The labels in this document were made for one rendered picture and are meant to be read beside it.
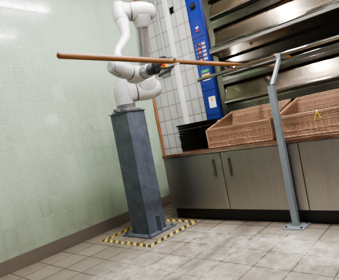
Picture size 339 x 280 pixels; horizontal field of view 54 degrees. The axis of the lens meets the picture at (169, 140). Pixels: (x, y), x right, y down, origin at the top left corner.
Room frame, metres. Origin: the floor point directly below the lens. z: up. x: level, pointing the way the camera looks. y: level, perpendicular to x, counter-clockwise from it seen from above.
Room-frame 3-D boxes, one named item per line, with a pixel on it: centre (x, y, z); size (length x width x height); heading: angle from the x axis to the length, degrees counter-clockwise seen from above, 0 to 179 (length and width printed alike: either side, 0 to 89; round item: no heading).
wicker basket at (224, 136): (2.68, -0.66, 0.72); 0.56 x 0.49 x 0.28; 49
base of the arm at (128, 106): (2.73, 0.31, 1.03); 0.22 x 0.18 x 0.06; 139
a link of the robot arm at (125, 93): (2.74, 0.29, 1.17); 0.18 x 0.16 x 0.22; 107
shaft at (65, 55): (2.11, -0.15, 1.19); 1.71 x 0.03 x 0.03; 138
